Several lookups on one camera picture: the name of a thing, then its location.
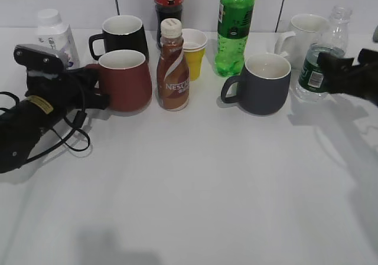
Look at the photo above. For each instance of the red mug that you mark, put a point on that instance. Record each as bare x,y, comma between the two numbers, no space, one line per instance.
124,76

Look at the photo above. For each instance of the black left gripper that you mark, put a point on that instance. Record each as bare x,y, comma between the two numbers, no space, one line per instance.
66,89

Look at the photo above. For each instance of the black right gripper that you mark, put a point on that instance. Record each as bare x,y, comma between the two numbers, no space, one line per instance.
361,81

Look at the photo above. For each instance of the dark grey mug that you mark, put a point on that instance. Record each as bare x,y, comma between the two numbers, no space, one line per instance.
263,85

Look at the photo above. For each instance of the clear green-label water bottle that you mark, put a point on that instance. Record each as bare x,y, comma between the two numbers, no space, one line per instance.
330,41

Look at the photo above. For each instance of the black mug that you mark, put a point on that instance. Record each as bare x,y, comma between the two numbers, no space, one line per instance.
121,32

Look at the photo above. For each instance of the white yogurt bottle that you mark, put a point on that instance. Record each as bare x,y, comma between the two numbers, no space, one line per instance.
53,33

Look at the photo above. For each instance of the Nescafe coffee bottle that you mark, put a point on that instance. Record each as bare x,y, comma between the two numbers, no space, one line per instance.
173,80

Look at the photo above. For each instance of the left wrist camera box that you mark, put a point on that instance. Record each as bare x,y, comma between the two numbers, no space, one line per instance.
40,58

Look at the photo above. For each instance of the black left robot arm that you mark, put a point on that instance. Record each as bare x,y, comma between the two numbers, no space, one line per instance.
23,125

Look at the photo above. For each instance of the green soda bottle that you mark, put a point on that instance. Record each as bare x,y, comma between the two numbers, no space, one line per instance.
233,27

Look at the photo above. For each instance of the yellow paper cup stack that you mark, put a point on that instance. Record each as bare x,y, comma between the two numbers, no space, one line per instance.
194,47

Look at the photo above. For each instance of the white mug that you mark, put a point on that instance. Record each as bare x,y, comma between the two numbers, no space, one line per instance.
295,42

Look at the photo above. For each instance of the cola bottle red label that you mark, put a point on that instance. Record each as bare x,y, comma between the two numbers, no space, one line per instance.
167,9

